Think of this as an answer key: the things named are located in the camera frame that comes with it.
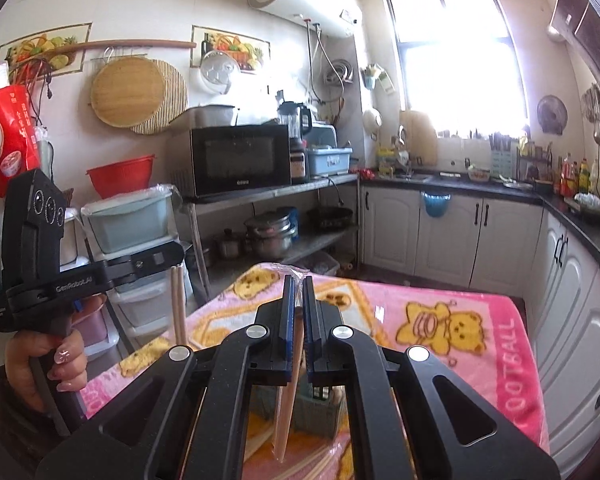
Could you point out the red hanging bag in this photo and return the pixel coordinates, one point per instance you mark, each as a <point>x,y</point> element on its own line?
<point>10,130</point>

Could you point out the fruit wall picture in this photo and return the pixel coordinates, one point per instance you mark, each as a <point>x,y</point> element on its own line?
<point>230,40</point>
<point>30,50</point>

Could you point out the beige cutting board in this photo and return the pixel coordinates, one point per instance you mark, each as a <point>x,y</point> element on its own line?
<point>422,135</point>

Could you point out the plastic-wrapped chopstick pair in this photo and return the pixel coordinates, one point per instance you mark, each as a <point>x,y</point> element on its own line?
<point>178,310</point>
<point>286,420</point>

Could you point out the black blender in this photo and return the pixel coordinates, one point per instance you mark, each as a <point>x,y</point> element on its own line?
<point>295,120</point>

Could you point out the red plastic basin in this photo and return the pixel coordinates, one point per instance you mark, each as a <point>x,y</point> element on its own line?
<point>122,175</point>

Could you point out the wall caddy with green items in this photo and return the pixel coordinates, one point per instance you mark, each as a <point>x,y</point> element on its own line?
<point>375,77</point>

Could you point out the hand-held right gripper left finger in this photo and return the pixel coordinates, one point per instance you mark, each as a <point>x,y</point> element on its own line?
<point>288,330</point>

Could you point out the pink printed blanket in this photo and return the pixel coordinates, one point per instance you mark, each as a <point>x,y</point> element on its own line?
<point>380,300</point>

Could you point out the white plastic bag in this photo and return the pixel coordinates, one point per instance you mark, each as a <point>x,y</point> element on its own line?
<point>587,201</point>

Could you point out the cluster of condiment bottles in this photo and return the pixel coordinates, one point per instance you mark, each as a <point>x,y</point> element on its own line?
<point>570,175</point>

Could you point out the stacked grey plastic drawer unit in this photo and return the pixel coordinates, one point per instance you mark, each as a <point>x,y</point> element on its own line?
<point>125,225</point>

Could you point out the group of chopsticks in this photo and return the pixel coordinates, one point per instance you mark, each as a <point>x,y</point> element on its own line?
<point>310,460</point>

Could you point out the blue plastic dish tray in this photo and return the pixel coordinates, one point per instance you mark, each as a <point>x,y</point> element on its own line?
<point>330,162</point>

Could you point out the black microwave oven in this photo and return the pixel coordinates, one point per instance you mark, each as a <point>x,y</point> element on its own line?
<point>240,160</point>

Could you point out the round grey wall fan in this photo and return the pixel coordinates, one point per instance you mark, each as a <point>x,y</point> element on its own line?
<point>552,115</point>

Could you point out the person's left hand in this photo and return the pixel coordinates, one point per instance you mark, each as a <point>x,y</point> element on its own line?
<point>70,355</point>

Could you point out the kitchen window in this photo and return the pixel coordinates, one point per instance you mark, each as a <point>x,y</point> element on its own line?
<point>455,60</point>

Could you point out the yellow bottle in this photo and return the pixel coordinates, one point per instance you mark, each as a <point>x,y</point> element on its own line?
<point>386,160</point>

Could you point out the small lidded pot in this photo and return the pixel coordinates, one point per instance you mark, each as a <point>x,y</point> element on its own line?
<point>227,247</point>

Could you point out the white plastic basket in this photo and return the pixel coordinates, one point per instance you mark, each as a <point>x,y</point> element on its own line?
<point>320,265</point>

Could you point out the dark spice rack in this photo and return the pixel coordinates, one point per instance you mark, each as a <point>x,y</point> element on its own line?
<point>535,165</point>

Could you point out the round bamboo board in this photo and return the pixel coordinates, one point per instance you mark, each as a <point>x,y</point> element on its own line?
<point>127,92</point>

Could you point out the wooden rolling pin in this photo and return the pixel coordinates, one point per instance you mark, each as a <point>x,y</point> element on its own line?
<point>130,45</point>

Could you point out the white kitchen cabinets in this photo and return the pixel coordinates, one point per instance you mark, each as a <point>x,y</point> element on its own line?
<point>480,240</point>

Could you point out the metal sink faucet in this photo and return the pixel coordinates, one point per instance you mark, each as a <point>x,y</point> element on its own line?
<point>405,157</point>

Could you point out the white round wall holder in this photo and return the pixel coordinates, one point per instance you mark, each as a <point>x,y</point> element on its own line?
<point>372,120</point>

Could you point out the hanging kitchen utensils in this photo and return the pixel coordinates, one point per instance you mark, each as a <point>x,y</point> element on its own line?
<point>592,105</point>

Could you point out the blue hanging bin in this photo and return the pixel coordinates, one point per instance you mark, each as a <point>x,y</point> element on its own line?
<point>435,205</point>

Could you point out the small white fan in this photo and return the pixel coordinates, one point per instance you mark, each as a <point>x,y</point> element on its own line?
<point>219,70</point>

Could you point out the drawer unit with pink drawer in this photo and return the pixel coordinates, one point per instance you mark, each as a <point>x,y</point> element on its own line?
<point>97,332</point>

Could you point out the small counter bowl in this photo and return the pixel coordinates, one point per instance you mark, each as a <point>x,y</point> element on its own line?
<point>479,175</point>

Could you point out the round ribbed bamboo mat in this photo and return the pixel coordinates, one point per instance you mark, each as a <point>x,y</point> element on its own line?
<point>175,105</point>

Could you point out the metal shelf rack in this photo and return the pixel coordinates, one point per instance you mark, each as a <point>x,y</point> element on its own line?
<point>280,187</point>

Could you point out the grey box on microwave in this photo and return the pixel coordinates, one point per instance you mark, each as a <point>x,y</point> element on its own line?
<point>212,116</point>

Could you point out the teal cutlery stand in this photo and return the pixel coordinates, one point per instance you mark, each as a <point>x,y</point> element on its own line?
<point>502,160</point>

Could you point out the person's left forearm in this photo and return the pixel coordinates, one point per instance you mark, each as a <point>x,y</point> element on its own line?
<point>10,435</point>

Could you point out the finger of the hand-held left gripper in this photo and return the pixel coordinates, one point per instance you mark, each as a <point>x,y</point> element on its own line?
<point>150,262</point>

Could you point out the dark green perforated utensil holder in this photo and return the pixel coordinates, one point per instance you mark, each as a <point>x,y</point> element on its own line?
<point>320,420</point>

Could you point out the black wok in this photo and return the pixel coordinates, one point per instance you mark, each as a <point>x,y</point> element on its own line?
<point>330,220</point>

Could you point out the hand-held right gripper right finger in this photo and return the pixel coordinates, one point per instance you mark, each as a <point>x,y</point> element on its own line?
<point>310,330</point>

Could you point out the steel stockpot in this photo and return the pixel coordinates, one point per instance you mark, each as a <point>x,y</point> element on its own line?
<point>270,240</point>

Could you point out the black range hood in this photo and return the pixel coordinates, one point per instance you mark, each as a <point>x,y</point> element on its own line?
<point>595,25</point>

